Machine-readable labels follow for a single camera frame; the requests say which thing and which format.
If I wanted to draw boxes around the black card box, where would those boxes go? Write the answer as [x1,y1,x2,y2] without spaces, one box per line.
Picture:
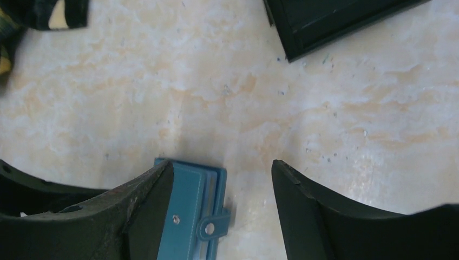
[264,0,424,62]

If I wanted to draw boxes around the yellow black plaid cloth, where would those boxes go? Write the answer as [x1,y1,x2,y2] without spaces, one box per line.
[1,9,24,75]

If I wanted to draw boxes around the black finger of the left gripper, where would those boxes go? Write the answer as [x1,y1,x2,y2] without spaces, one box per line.
[1,160,106,217]

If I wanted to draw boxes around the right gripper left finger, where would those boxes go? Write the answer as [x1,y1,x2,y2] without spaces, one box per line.
[1,161,174,259]

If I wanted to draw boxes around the black floral plush blanket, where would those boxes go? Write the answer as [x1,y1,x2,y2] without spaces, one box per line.
[1,0,90,31]

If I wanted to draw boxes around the blue card holder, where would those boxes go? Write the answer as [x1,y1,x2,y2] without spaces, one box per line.
[158,160,231,259]

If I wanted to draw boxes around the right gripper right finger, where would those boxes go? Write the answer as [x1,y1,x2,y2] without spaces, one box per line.
[271,160,458,259]

